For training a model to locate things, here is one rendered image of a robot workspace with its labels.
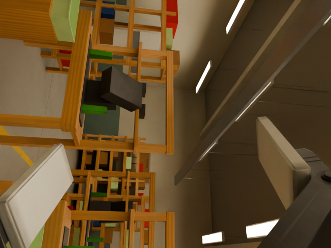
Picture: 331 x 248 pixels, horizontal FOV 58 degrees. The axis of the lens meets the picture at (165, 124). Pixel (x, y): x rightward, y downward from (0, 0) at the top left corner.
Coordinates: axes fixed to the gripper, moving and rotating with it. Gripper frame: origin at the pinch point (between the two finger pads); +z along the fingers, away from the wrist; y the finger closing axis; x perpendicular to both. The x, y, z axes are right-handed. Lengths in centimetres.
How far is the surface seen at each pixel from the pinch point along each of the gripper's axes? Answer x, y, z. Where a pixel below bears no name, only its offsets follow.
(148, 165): -459, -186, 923
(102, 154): -370, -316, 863
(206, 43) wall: -78, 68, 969
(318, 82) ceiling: -130, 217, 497
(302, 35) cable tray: -30, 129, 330
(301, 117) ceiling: -198, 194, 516
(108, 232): -414, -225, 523
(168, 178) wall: -511, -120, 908
